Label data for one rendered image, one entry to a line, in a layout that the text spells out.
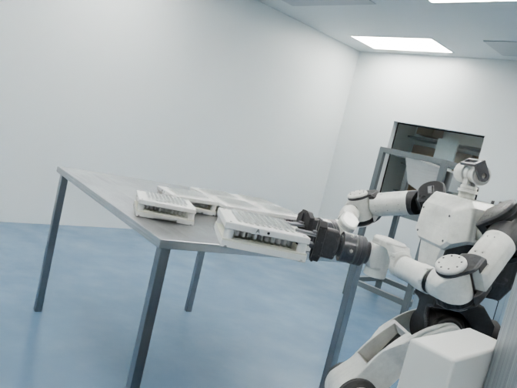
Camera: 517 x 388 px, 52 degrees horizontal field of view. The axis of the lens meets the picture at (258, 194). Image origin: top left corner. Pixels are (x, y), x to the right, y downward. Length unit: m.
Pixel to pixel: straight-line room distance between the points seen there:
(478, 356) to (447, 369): 0.07
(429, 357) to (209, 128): 5.80
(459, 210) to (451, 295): 0.34
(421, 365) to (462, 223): 1.01
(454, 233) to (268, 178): 5.64
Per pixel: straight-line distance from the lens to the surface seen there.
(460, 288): 1.41
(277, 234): 1.46
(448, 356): 0.68
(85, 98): 5.51
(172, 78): 5.99
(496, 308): 3.94
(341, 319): 2.63
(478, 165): 1.73
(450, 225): 1.67
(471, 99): 7.19
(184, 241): 1.95
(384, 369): 1.79
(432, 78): 7.50
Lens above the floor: 1.30
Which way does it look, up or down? 6 degrees down
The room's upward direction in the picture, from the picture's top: 13 degrees clockwise
